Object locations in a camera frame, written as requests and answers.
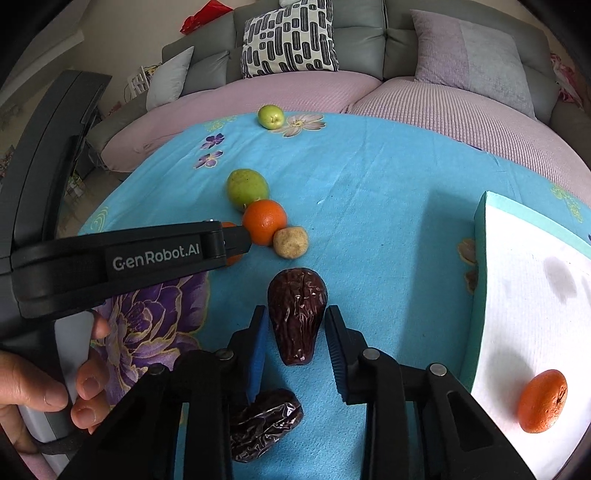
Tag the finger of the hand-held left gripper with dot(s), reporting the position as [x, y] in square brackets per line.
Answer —
[238, 242]

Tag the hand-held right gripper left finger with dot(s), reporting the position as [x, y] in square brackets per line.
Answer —
[256, 355]

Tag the white tray with teal rim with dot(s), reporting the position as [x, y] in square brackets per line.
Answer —
[512, 286]

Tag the large round orange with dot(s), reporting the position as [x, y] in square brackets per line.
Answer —
[265, 221]

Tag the small white rack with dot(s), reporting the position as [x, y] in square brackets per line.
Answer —
[138, 82]

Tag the dark brown wrinkled date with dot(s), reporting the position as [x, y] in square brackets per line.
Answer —
[272, 417]

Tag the small green apple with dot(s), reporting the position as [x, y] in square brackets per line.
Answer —
[270, 115]

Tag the large green mango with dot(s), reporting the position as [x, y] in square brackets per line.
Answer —
[247, 187]

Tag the grey sofa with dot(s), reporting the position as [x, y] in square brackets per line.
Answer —
[360, 41]

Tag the large dark brown date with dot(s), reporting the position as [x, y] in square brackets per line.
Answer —
[298, 318]

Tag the small orange fruit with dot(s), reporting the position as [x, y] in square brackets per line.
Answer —
[233, 259]

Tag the black and white patterned cushion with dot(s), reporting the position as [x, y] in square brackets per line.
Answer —
[288, 39]

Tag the orange mandarin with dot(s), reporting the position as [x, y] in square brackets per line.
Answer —
[541, 401]

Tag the red plastic bag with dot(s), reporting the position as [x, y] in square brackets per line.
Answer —
[203, 16]

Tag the person's left hand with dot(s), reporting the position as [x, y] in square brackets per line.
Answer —
[27, 383]

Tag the light grey cushion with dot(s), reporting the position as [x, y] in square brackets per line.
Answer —
[168, 81]

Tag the purple and grey cushion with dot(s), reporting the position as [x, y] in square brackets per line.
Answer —
[471, 60]

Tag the pink sofa seat cover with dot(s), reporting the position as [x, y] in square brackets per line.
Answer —
[258, 97]
[443, 120]

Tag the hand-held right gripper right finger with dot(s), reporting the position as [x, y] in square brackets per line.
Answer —
[336, 360]

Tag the pink floral cloth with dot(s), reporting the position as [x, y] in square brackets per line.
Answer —
[565, 78]

